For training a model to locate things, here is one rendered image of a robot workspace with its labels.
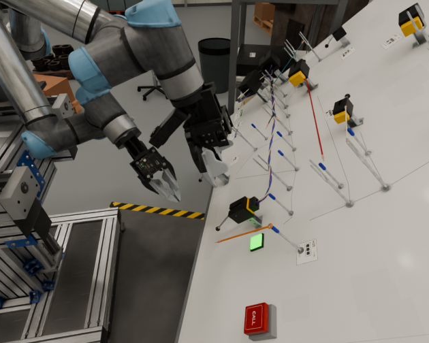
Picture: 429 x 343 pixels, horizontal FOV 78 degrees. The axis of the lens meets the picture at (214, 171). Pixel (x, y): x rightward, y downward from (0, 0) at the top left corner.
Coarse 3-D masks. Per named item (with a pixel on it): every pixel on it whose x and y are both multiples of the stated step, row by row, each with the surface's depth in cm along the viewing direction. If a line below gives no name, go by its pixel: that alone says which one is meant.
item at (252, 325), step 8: (256, 304) 52; (264, 304) 51; (248, 312) 52; (256, 312) 51; (264, 312) 50; (248, 320) 51; (256, 320) 50; (264, 320) 49; (248, 328) 50; (256, 328) 49; (264, 328) 48
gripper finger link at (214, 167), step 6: (204, 150) 55; (210, 150) 54; (204, 156) 55; (210, 156) 54; (204, 162) 55; (210, 162) 55; (216, 162) 55; (222, 162) 55; (210, 168) 56; (216, 168) 55; (222, 168) 55; (228, 168) 55; (204, 174) 56; (210, 174) 56; (216, 174) 56; (210, 180) 57; (216, 186) 59
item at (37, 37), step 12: (12, 12) 77; (12, 24) 84; (24, 24) 82; (36, 24) 84; (12, 36) 93; (24, 36) 89; (36, 36) 92; (24, 48) 96; (36, 48) 98; (48, 48) 104
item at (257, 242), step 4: (256, 236) 68; (260, 236) 67; (252, 240) 69; (256, 240) 68; (260, 240) 66; (252, 244) 68; (256, 244) 67; (260, 244) 66; (252, 248) 67; (256, 248) 66
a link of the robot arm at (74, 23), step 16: (0, 0) 46; (16, 0) 45; (32, 0) 45; (48, 0) 46; (64, 0) 47; (80, 0) 48; (32, 16) 48; (48, 16) 47; (64, 16) 48; (80, 16) 48; (96, 16) 49; (112, 16) 51; (64, 32) 50; (80, 32) 50; (96, 32) 50
